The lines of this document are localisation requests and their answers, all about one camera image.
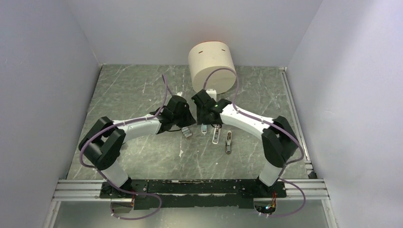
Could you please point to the long white stapler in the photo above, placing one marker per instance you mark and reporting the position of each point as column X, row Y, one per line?
column 217, row 131

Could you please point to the cream cylindrical container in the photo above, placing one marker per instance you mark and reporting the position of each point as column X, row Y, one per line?
column 209, row 62

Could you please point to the small beige stapler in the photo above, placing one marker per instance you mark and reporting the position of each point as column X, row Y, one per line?
column 228, row 142

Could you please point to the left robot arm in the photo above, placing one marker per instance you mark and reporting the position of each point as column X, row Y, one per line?
column 101, row 146

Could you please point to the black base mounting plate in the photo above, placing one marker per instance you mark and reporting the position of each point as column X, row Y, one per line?
column 239, row 193

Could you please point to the blue white stapler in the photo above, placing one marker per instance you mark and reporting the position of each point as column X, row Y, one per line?
column 204, row 129

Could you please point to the staple tray with staples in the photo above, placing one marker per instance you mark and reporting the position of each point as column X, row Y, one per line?
column 186, row 132

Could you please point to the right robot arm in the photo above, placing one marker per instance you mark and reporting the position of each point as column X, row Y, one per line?
column 277, row 137

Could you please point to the aluminium rail frame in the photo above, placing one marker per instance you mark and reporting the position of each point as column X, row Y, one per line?
column 89, row 190

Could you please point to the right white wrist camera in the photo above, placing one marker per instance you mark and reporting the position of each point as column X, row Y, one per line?
column 212, row 93

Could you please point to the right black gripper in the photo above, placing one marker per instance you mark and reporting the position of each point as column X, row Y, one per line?
column 201, row 119

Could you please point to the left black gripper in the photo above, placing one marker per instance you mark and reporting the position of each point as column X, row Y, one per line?
column 190, row 119

